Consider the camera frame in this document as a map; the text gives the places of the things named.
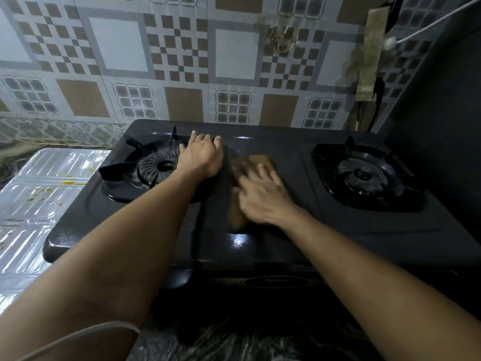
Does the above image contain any person's left hand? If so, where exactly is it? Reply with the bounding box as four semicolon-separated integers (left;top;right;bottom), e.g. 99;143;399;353
179;130;225;180

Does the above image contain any person's right hand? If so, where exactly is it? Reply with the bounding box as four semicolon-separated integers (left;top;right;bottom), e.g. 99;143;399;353
237;164;301;229

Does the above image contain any brown cleaning cloth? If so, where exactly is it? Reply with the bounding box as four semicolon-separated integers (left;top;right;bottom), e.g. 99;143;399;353
228;154;286;233

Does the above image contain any black two-burner gas stove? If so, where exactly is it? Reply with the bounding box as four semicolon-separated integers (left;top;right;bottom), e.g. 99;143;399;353
42;119;481;294

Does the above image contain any person's left forearm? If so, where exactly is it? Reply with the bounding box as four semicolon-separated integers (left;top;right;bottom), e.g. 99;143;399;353
0;167;211;361

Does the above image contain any person's right forearm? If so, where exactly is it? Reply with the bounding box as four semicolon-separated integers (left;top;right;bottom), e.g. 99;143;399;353
278;207;481;361

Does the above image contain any round black gas burner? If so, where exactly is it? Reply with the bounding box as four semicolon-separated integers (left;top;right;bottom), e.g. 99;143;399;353
138;149;181;185
337;158;389;196

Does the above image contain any black pan support grate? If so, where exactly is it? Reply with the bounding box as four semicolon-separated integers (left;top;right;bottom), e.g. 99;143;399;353
311;136;426;213
98;126;211;203

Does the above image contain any silver embossed foil mat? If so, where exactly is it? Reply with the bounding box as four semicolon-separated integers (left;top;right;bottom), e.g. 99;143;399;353
0;148;112;316

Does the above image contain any brown paper strip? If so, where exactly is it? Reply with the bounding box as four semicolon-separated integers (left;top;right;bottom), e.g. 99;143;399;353
347;7;391;102

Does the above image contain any clear plastic wall hook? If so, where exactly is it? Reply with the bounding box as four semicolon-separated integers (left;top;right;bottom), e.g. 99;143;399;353
254;13;306;55

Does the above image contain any white thin cord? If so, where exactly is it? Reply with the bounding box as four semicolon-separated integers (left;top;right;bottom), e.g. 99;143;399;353
17;321;141;361

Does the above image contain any white power cable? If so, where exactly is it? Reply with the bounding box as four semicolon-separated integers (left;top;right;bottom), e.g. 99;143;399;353
383;0;481;51

